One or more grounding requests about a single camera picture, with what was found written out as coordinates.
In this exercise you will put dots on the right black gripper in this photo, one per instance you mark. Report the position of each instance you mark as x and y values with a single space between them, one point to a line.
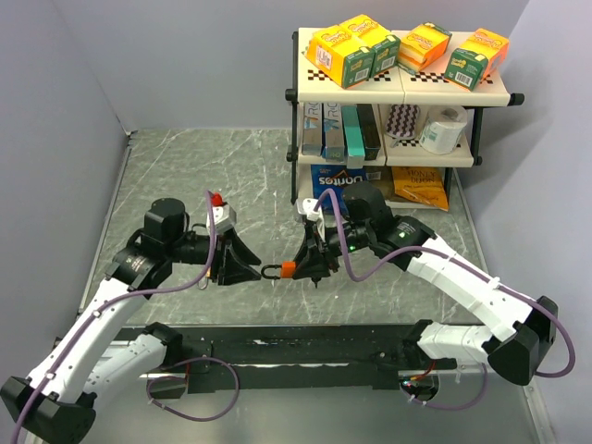
308 263

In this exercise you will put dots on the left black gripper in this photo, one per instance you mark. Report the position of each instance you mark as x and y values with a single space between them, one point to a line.
228 249

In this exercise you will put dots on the orange black padlock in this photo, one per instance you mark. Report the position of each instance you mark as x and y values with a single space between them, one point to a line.
278 271

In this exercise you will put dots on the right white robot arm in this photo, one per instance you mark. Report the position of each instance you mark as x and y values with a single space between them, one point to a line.
514 332

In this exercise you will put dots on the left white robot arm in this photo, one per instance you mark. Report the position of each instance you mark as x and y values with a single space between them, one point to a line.
59 399

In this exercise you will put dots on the small brass padlock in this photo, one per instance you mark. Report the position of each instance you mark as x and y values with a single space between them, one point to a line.
203 283

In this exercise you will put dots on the blue Doritos bag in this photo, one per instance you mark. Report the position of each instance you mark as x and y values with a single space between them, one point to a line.
336 178

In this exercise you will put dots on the brown snack bag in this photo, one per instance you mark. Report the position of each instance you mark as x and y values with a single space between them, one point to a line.
381 177

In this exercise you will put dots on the teal box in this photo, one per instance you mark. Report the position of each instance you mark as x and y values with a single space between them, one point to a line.
353 137

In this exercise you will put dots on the yellow honey dijon bag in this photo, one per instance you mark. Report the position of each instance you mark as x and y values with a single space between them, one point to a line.
420 184

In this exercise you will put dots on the beige three tier shelf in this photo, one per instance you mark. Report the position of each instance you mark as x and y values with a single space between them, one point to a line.
394 87

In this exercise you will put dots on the black green box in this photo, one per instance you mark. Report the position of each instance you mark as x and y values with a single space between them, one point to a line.
369 130

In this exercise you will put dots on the purple zigzag sponge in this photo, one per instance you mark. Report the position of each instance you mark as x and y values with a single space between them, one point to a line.
401 122

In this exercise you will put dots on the toilet paper roll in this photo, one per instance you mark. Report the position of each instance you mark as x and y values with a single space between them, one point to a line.
444 125

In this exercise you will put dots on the yellow sponge box left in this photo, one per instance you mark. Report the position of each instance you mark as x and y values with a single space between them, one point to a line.
341 55

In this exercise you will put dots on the yellow sponge box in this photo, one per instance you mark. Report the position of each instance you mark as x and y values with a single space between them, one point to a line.
382 41
341 55

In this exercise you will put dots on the orange sponge pack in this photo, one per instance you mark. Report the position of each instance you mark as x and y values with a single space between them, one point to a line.
423 45

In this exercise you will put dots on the orange green sponge box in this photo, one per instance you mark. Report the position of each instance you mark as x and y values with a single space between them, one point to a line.
477 57

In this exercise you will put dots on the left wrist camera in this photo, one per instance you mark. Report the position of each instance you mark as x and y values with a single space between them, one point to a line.
224 216

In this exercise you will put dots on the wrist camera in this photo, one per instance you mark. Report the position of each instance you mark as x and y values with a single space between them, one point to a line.
224 216
306 209

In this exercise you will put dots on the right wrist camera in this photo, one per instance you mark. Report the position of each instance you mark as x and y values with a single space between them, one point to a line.
306 209

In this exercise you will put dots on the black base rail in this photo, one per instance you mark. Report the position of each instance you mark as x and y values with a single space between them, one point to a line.
292 357

